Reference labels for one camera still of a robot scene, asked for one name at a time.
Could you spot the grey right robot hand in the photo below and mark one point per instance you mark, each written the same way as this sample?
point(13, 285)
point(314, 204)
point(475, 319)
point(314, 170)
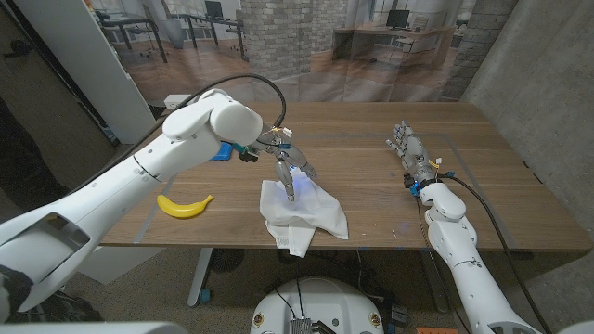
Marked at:
point(415, 153)

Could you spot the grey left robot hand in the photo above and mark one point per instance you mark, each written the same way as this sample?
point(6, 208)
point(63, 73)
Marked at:
point(287, 155)

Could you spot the white cloth towel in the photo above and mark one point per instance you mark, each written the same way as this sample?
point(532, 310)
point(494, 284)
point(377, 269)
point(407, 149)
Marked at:
point(311, 222)

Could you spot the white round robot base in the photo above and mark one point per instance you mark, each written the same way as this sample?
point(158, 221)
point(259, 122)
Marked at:
point(320, 306)

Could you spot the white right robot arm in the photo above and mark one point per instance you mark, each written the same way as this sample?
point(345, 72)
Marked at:
point(464, 260)

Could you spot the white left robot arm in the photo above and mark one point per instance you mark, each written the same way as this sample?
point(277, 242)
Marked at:
point(116, 185)

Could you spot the blue toy cube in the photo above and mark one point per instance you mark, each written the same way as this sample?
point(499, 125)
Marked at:
point(223, 152)

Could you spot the yellow toy banana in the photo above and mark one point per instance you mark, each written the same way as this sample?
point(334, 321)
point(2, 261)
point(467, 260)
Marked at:
point(183, 211)

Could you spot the printed office backdrop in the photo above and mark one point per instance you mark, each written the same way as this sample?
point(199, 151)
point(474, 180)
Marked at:
point(325, 46)

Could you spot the black round floor fan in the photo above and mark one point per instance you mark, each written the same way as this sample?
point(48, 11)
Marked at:
point(226, 260)

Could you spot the white power strip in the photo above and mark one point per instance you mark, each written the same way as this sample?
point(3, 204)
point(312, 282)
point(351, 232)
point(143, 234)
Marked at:
point(172, 101)

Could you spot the grey table leg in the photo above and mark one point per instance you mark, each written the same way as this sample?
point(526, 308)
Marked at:
point(436, 287)
point(199, 278)

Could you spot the orange flat object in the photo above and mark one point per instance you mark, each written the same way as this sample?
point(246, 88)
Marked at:
point(436, 330)

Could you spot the white leaning panel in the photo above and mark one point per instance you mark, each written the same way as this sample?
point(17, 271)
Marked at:
point(93, 69)

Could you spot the person in dark clothes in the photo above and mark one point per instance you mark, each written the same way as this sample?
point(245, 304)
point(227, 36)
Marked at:
point(23, 171)

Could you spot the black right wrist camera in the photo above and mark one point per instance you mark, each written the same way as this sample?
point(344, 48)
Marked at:
point(411, 183)

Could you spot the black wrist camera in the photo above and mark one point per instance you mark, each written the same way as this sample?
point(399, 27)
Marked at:
point(249, 154)
point(411, 183)

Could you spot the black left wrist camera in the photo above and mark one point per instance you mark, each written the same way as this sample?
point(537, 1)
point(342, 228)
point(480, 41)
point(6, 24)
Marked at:
point(249, 154)

